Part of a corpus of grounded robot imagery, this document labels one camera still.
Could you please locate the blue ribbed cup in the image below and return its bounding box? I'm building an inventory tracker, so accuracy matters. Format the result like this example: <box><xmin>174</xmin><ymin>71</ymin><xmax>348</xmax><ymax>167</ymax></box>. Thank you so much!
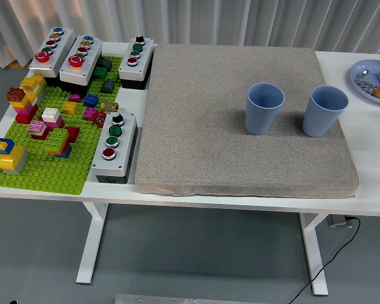
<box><xmin>301</xmin><ymin>85</ymin><xmax>350</xmax><ymax>138</ymax></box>
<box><xmin>244</xmin><ymin>82</ymin><xmax>286</xmax><ymax>136</ymax></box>

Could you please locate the white table leg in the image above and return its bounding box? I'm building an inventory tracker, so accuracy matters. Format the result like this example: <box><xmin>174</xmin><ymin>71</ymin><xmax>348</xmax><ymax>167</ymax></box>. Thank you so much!
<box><xmin>75</xmin><ymin>202</ymin><xmax>109</xmax><ymax>284</ymax></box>
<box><xmin>298</xmin><ymin>212</ymin><xmax>329</xmax><ymax>297</ymax></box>

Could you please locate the green brick baseplate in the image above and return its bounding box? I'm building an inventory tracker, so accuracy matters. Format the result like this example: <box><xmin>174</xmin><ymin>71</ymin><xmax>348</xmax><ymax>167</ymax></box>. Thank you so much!
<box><xmin>0</xmin><ymin>55</ymin><xmax>124</xmax><ymax>196</ymax></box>

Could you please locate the yellow blue grey brick stack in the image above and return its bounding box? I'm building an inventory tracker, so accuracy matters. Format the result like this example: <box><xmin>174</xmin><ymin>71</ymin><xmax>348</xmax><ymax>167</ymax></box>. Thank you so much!
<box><xmin>0</xmin><ymin>137</ymin><xmax>29</xmax><ymax>175</ymax></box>

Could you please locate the green red blue brick stack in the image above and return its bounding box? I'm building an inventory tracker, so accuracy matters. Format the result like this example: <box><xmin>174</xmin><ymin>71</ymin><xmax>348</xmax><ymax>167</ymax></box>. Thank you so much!
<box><xmin>46</xmin><ymin>126</ymin><xmax>80</xmax><ymax>158</ymax></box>

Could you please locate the pink red brick stack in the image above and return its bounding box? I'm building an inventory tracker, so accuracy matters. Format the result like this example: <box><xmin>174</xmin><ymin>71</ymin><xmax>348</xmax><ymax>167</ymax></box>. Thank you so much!
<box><xmin>27</xmin><ymin>120</ymin><xmax>50</xmax><ymax>140</ymax></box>

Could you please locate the four-button control box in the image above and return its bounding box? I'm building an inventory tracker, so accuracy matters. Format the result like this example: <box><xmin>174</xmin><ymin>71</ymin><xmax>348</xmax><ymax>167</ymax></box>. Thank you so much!
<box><xmin>91</xmin><ymin>111</ymin><xmax>139</xmax><ymax>184</ymax></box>
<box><xmin>118</xmin><ymin>35</ymin><xmax>155</xmax><ymax>91</ymax></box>

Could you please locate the white pink brick stack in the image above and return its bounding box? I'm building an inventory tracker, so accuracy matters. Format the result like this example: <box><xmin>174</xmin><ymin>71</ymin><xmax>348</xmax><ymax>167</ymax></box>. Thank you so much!
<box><xmin>41</xmin><ymin>107</ymin><xmax>66</xmax><ymax>129</ymax></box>

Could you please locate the brown yellow red brick tower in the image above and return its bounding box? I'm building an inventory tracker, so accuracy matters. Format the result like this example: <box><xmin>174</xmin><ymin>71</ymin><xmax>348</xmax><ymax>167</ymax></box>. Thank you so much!
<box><xmin>6</xmin><ymin>87</ymin><xmax>39</xmax><ymax>124</ymax></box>

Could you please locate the brass pipe fitting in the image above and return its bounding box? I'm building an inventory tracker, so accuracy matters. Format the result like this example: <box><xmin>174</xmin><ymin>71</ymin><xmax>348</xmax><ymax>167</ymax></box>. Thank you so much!
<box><xmin>100</xmin><ymin>100</ymin><xmax>120</xmax><ymax>113</ymax></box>

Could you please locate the yellow white brick tower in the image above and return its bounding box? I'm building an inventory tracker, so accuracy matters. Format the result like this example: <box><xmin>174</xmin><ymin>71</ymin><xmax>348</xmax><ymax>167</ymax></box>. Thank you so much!
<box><xmin>20</xmin><ymin>74</ymin><xmax>48</xmax><ymax>105</ymax></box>

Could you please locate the five-button control box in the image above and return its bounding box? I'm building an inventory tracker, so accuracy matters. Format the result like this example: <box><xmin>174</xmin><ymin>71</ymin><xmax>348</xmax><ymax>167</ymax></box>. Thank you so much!
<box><xmin>59</xmin><ymin>34</ymin><xmax>104</xmax><ymax>95</ymax></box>
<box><xmin>28</xmin><ymin>27</ymin><xmax>77</xmax><ymax>80</ymax></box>

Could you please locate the grey-brown mat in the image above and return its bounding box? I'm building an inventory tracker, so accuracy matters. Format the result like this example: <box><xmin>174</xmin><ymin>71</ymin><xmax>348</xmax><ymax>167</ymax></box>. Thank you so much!
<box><xmin>134</xmin><ymin>43</ymin><xmax>360</xmax><ymax>199</ymax></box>

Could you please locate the grey table control box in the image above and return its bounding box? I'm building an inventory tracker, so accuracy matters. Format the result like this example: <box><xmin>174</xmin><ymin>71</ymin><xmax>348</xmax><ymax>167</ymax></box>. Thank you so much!
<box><xmin>327</xmin><ymin>215</ymin><xmax>353</xmax><ymax>228</ymax></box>

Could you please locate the white curtain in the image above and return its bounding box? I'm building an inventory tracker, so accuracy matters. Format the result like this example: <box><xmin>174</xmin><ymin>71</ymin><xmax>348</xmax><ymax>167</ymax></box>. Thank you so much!
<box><xmin>0</xmin><ymin>0</ymin><xmax>380</xmax><ymax>69</ymax></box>

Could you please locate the blue plate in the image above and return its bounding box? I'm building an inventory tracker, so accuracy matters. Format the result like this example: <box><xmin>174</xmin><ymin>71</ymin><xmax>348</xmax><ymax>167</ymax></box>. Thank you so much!
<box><xmin>350</xmin><ymin>59</ymin><xmax>380</xmax><ymax>110</ymax></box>

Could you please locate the black power cable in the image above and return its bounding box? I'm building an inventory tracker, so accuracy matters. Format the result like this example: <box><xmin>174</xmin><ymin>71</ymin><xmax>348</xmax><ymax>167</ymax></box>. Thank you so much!
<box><xmin>288</xmin><ymin>215</ymin><xmax>361</xmax><ymax>304</ymax></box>

